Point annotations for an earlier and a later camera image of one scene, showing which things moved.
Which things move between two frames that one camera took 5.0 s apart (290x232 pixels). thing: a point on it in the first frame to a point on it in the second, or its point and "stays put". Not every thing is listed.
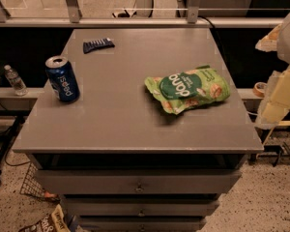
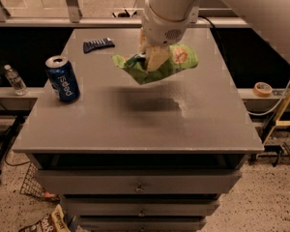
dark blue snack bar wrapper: x=98 y=44 stays put
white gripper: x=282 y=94 to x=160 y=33
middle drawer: x=140 y=207 stays put
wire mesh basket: x=32 y=185 stays put
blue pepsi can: x=63 y=78 stays put
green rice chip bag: x=181 y=91 to x=181 y=57
